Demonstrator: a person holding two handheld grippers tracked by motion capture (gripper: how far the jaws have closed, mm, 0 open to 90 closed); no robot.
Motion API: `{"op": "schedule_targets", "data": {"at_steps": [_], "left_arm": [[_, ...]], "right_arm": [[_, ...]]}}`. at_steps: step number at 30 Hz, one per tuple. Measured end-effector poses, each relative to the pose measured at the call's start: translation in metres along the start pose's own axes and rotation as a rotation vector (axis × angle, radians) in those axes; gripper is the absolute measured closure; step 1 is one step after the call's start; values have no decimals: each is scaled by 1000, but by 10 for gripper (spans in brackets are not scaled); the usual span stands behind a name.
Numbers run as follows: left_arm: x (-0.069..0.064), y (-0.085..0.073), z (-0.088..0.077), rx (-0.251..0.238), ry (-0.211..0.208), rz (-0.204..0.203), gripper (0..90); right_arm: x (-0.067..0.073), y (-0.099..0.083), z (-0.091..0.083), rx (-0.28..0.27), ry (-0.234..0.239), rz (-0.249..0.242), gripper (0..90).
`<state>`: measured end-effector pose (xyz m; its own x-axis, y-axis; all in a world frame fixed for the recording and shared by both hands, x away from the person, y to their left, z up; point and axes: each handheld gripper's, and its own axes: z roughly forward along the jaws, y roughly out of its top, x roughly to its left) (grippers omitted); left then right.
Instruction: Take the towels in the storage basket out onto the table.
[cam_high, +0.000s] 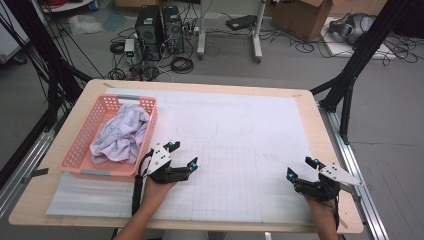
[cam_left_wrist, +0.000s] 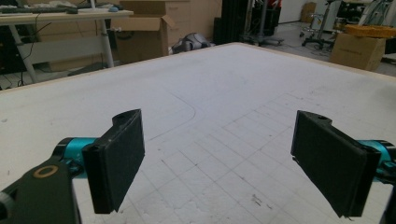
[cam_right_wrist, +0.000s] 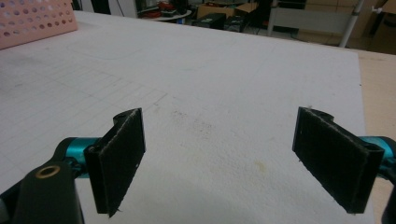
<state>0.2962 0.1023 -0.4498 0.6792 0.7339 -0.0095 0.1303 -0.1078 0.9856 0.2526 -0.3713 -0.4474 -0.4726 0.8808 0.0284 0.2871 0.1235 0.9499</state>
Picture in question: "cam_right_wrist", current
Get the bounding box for small cardboard box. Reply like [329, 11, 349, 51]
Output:
[196, 1, 260, 20]

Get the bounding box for black computer tower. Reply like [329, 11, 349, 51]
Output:
[191, 12, 227, 31]
[224, 15, 247, 32]

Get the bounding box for round white table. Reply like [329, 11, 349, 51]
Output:
[139, 8, 192, 22]

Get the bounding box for pink plastic basket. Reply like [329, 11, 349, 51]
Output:
[0, 0, 78, 50]

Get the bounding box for white foam mat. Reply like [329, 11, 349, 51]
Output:
[0, 10, 376, 224]

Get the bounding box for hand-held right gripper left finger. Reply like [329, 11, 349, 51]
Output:
[64, 107, 147, 217]

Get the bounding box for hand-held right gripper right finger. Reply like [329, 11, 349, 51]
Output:
[291, 106, 395, 215]

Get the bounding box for white metal stand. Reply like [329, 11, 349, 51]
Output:
[267, 0, 365, 49]

